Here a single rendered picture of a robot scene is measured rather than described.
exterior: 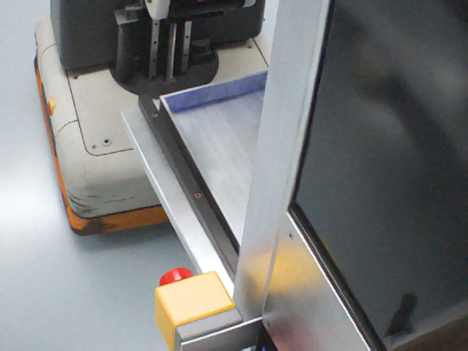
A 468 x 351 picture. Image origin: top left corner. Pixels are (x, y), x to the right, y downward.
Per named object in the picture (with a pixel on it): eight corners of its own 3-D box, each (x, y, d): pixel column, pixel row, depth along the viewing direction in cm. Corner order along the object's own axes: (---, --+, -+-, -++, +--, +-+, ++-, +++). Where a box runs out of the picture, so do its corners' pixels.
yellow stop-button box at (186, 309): (238, 351, 98) (245, 319, 92) (179, 370, 95) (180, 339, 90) (210, 300, 102) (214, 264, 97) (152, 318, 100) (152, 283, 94)
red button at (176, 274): (202, 305, 100) (204, 285, 97) (169, 315, 98) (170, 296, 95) (188, 279, 102) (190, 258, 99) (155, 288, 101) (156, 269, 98)
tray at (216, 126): (426, 238, 121) (433, 222, 118) (258, 300, 112) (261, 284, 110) (317, 74, 140) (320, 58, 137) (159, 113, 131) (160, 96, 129)
